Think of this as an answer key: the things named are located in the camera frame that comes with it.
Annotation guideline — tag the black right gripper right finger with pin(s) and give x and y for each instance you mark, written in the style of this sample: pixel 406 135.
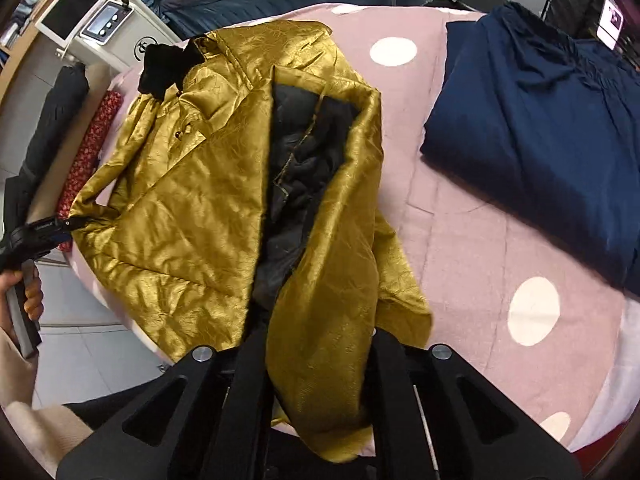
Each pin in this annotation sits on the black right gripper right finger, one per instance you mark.
pixel 434 416

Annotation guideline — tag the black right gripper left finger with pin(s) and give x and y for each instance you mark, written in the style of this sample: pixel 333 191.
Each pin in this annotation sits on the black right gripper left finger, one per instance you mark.
pixel 208 417

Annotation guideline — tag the gold satin jacket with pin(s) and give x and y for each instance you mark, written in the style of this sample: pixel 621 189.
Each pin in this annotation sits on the gold satin jacket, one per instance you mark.
pixel 243 194

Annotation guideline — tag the beige left sleeve forearm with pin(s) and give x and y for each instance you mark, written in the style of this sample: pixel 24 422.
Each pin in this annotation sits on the beige left sleeve forearm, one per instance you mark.
pixel 48 433

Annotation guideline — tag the person's left hand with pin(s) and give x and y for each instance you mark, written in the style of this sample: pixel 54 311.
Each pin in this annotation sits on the person's left hand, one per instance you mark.
pixel 33 305

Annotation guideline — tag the pink polka dot bedspread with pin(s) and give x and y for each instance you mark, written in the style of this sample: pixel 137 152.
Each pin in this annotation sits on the pink polka dot bedspread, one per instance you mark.
pixel 556 338

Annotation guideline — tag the red patterned fabric roll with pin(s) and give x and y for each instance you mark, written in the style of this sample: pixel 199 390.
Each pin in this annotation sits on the red patterned fabric roll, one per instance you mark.
pixel 86 159

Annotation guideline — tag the white tablet monitor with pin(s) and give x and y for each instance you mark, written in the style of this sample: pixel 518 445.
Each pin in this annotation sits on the white tablet monitor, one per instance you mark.
pixel 62 19

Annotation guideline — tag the white device with screen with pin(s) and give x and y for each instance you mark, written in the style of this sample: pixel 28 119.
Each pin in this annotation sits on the white device with screen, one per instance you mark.
pixel 118 34

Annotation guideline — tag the navy blue folded garment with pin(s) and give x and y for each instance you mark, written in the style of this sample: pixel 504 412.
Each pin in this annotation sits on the navy blue folded garment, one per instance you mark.
pixel 547 126

